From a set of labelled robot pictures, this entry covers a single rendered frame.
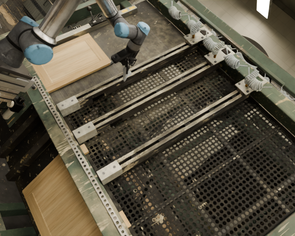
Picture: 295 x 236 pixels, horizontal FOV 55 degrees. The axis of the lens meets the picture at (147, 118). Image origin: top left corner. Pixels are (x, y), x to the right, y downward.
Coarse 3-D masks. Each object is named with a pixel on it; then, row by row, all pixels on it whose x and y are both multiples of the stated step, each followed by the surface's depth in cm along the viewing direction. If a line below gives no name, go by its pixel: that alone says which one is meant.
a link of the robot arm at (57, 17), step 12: (60, 0) 119; (72, 0) 119; (48, 12) 122; (60, 12) 120; (72, 12) 123; (48, 24) 122; (60, 24) 123; (24, 36) 127; (36, 36) 122; (48, 36) 124; (24, 48) 125; (36, 48) 122; (48, 48) 125; (36, 60) 127; (48, 60) 130
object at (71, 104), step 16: (192, 32) 193; (208, 32) 204; (176, 48) 200; (192, 48) 205; (144, 64) 193; (160, 64) 197; (112, 80) 186; (128, 80) 189; (80, 96) 180; (96, 96) 183; (64, 112) 176
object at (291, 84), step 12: (192, 0) 272; (192, 12) 279; (204, 12) 263; (216, 24) 255; (240, 36) 242; (252, 48) 235; (264, 60) 229; (276, 72) 222; (288, 84) 216; (120, 144) 232
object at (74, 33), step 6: (132, 6) 233; (120, 12) 228; (126, 12) 228; (132, 12) 232; (102, 24) 223; (72, 30) 217; (78, 30) 217; (84, 30) 218; (90, 30) 221; (60, 36) 214; (66, 36) 214; (72, 36) 215; (78, 36) 219; (60, 42) 213
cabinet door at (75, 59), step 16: (64, 48) 210; (80, 48) 210; (96, 48) 209; (32, 64) 201; (48, 64) 202; (64, 64) 201; (80, 64) 201; (96, 64) 200; (48, 80) 193; (64, 80) 193
